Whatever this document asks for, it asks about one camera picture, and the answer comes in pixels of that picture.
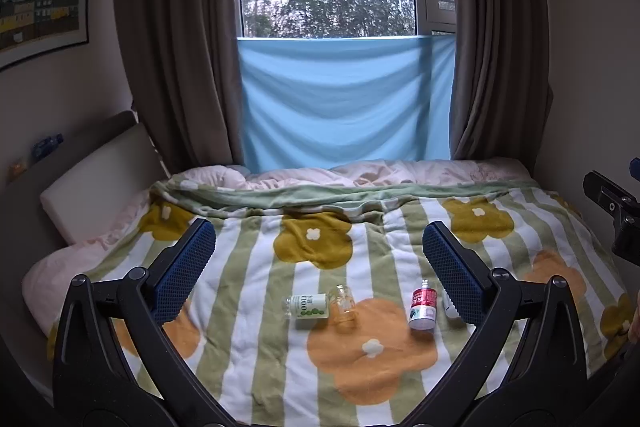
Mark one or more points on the brown bed headboard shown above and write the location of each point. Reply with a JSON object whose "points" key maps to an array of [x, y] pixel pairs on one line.
{"points": [[25, 212]]}

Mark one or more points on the white bottle with red label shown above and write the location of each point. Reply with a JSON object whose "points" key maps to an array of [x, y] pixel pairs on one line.
{"points": [[422, 311]]}

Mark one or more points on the blue plastic bottle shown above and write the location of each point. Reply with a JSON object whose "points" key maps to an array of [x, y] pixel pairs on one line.
{"points": [[47, 146]]}

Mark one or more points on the brown curtain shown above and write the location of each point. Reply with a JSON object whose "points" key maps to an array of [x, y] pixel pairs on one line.
{"points": [[175, 32], [490, 32]]}

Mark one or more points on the small white object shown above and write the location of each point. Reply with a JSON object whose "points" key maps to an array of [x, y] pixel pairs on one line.
{"points": [[451, 310]]}

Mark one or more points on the small orange object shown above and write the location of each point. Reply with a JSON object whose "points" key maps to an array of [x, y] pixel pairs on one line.
{"points": [[19, 166]]}

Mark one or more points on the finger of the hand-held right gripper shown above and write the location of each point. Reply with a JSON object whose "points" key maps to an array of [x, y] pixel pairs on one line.
{"points": [[635, 169], [622, 217]]}

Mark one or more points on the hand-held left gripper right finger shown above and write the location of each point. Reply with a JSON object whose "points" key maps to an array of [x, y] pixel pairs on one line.
{"points": [[454, 274]]}

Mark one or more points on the framed wall poster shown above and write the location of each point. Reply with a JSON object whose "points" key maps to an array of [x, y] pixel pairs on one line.
{"points": [[42, 7]]}

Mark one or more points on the light blue cloth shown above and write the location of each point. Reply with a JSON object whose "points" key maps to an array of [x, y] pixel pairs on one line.
{"points": [[345, 107]]}

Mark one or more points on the striped flower print blanket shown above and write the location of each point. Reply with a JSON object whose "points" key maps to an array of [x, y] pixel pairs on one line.
{"points": [[320, 357]]}

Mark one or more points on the clear glass cup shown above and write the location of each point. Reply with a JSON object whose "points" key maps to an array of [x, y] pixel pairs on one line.
{"points": [[345, 302]]}

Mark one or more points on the white bottle with green label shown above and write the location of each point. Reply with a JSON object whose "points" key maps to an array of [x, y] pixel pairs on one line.
{"points": [[305, 307]]}

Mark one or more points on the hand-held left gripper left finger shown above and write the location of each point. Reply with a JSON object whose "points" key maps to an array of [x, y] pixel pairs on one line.
{"points": [[184, 274]]}

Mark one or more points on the white pillow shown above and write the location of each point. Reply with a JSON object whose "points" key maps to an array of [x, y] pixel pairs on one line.
{"points": [[100, 187]]}

